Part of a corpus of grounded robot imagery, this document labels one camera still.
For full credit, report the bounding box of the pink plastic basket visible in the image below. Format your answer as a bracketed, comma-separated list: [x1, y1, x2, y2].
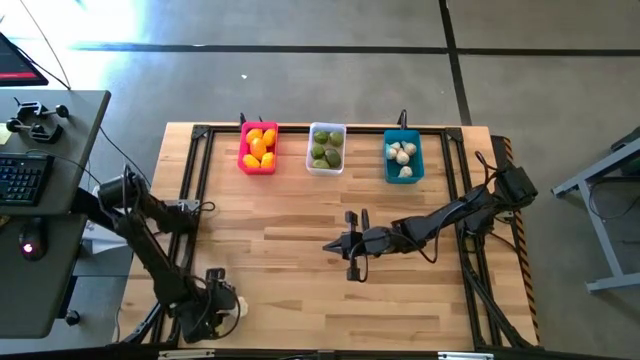
[238, 120, 279, 176]

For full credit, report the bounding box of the white flat box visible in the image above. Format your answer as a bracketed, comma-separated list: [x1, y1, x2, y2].
[82, 219, 129, 254]

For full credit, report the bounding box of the black computer mouse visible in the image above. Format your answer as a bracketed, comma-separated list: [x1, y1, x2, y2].
[18, 217, 49, 263]

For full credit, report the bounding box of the black screw clamp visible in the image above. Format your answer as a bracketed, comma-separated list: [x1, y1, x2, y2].
[13, 100, 70, 122]
[4, 118, 65, 145]

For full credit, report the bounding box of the white plastic basket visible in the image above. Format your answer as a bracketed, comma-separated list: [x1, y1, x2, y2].
[305, 121, 348, 177]

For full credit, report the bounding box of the black keyboard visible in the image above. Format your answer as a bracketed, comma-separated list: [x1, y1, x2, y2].
[0, 152, 55, 208]

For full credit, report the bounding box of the grey metal side table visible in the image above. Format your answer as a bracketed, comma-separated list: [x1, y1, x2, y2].
[551, 127, 640, 295]

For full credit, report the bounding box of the silver metal bracket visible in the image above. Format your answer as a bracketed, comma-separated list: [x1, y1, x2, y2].
[437, 351, 495, 360]
[157, 349, 216, 360]

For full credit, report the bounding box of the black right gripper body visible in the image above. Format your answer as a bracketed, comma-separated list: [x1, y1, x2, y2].
[344, 209, 407, 283]

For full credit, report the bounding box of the dark laptop screen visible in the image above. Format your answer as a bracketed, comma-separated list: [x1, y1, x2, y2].
[0, 32, 50, 89]

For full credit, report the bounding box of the yellow black hazard tape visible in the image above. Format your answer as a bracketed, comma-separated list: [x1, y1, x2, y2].
[501, 135, 542, 346]

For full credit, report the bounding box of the black aluminium table frame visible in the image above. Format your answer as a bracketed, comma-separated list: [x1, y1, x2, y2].
[117, 123, 539, 351]

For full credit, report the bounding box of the dark grey desk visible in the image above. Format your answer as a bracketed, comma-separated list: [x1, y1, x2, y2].
[0, 88, 112, 340]

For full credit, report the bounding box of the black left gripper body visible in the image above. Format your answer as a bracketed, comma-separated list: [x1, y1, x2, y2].
[178, 267, 238, 345]

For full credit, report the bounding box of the blue plastic basket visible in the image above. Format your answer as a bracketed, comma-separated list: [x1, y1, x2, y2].
[383, 129, 426, 185]

